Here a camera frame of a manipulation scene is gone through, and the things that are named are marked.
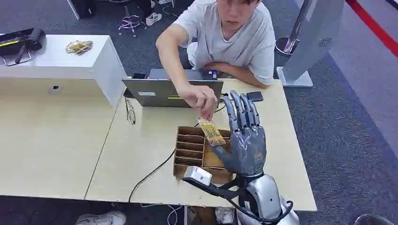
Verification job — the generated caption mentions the red floor tape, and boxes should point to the red floor tape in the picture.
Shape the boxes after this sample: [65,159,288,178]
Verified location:
[345,0,398,59]

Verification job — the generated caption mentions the black device with metal frame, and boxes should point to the black device with metal frame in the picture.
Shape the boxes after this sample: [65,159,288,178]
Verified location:
[0,28,47,68]

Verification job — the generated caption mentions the eyeglasses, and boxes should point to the eyeglasses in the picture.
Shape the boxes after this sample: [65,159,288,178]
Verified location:
[124,97,137,126]

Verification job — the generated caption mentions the chrome pole with round base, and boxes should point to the chrome pole with round base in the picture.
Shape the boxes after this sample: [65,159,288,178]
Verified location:
[275,0,314,59]

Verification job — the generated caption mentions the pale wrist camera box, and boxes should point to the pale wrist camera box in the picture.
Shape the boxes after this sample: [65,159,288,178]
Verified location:
[183,166,213,187]

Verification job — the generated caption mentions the robot's grey right hand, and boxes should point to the robot's grey right hand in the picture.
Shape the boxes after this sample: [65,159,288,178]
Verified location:
[212,90,268,179]

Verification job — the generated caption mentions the seated person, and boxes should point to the seated person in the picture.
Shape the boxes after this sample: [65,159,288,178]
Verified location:
[155,0,276,122]

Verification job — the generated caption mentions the silver floor kiosk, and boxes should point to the silver floor kiosk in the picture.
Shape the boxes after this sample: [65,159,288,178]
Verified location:
[276,0,345,89]

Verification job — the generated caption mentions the wooden card box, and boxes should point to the wooden card box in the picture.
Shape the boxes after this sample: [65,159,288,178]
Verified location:
[173,125,234,184]

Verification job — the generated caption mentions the grey laptop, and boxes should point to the grey laptop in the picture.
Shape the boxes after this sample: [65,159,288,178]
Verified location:
[122,68,224,109]

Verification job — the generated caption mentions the long black cable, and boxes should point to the long black cable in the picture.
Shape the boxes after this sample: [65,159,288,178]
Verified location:
[128,104,227,203]

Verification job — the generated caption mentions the small black flat device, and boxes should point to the small black flat device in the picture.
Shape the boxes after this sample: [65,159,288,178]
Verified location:
[246,90,264,103]

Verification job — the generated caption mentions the white cable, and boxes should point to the white cable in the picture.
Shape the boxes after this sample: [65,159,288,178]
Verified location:
[140,203,184,225]

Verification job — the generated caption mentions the person's right hand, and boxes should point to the person's right hand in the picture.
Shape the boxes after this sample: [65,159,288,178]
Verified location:
[177,84,219,121]

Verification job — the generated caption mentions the black case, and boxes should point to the black case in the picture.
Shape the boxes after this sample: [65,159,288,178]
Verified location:
[66,0,98,20]

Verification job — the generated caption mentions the dark grey round object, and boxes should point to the dark grey round object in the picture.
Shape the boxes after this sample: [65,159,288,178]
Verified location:
[353,213,396,225]

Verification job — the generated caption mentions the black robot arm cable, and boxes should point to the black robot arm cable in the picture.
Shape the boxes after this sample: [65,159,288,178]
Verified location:
[183,177,294,224]

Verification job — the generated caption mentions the dark blue small box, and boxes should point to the dark blue small box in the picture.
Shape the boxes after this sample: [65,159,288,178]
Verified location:
[202,69,219,81]

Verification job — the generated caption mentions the yellow printed card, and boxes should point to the yellow printed card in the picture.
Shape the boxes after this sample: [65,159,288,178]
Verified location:
[196,116,227,147]

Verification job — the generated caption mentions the chrome stool base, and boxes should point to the chrome stool base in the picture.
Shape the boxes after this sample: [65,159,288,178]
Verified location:
[117,15,147,38]

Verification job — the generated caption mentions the white cabinet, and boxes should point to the white cabinet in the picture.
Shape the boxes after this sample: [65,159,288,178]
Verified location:
[0,34,128,110]

